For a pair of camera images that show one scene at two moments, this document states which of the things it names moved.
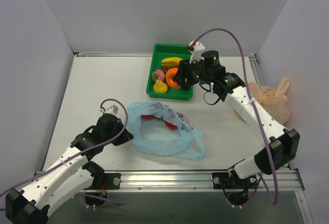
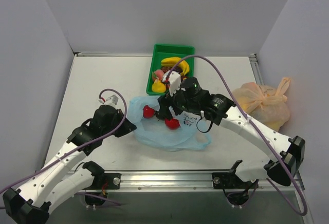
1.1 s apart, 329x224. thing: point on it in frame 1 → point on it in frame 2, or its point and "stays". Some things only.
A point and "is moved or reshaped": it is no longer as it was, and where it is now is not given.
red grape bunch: x=165 y=69 stays
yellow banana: x=170 y=61 stays
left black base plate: x=112 y=180 stays
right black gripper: x=184 y=73 → x=164 y=106
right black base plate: x=223 y=181 stays
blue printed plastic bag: x=155 y=126 is moved or reshaped
